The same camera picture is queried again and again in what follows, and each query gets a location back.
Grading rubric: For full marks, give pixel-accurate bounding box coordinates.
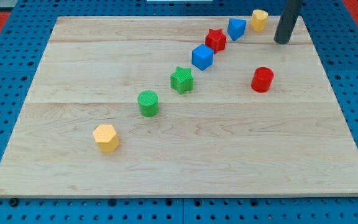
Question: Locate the green star block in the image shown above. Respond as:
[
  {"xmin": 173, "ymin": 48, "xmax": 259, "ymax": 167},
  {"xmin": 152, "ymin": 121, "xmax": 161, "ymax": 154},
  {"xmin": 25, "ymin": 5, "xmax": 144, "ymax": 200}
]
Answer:
[{"xmin": 170, "ymin": 67, "xmax": 194, "ymax": 95}]

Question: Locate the green cylinder block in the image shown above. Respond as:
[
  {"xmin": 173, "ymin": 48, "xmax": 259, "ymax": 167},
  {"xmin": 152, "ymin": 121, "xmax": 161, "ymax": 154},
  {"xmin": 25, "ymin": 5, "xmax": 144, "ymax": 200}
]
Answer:
[{"xmin": 137, "ymin": 90, "xmax": 159, "ymax": 117}]

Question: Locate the light wooden board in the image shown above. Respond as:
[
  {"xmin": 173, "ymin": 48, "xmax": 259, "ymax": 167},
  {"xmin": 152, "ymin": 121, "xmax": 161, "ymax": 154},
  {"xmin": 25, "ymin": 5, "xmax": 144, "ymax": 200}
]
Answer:
[{"xmin": 0, "ymin": 16, "xmax": 358, "ymax": 198}]

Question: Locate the blue cube block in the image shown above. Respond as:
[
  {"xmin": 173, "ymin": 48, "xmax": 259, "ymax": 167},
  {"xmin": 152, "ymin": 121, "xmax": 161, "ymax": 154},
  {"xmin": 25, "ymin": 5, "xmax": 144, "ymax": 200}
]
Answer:
[{"xmin": 191, "ymin": 44, "xmax": 214, "ymax": 70}]

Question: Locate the yellow hexagon block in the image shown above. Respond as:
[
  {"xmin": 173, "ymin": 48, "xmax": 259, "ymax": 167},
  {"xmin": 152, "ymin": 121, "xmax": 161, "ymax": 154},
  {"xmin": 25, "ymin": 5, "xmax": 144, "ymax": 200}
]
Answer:
[{"xmin": 92, "ymin": 124, "xmax": 120, "ymax": 152}]

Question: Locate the red star block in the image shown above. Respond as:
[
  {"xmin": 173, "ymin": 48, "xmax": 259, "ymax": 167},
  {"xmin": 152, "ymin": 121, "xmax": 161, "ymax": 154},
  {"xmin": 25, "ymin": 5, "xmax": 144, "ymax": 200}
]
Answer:
[{"xmin": 204, "ymin": 29, "xmax": 227, "ymax": 54}]

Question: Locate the red cylinder block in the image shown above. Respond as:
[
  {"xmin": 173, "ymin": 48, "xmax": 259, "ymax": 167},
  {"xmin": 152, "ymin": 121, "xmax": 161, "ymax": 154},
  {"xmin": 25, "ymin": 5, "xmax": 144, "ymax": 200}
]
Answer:
[{"xmin": 251, "ymin": 67, "xmax": 274, "ymax": 93}]

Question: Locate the blue triangle block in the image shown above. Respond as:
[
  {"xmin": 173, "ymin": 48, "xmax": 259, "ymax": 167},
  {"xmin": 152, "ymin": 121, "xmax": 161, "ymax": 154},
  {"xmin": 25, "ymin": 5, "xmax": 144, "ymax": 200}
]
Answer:
[{"xmin": 227, "ymin": 18, "xmax": 247, "ymax": 41}]

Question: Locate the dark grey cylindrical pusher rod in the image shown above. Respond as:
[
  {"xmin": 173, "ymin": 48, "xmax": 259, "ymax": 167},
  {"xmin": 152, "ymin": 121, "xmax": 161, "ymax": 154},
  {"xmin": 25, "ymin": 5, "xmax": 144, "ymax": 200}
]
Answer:
[{"xmin": 274, "ymin": 0, "xmax": 303, "ymax": 45}]

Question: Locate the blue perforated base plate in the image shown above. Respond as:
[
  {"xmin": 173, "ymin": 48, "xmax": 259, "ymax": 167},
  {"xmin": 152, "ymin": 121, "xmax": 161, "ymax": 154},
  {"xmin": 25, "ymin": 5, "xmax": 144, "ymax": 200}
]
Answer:
[{"xmin": 0, "ymin": 1, "xmax": 358, "ymax": 223}]

